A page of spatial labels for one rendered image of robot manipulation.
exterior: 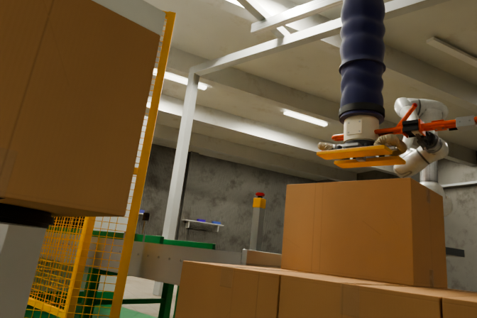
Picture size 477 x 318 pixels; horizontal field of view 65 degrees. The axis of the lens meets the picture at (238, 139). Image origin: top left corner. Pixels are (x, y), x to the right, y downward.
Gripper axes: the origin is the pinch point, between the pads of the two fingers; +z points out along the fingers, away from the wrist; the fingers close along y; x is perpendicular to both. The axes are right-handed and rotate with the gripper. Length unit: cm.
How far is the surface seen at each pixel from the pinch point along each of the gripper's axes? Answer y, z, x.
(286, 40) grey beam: -191, -150, 189
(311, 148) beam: -240, -696, 474
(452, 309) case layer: 71, 81, -29
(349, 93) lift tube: -19.3, 11.0, 28.2
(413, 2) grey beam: -189, -155, 43
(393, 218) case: 44, 23, 3
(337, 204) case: 39, 22, 27
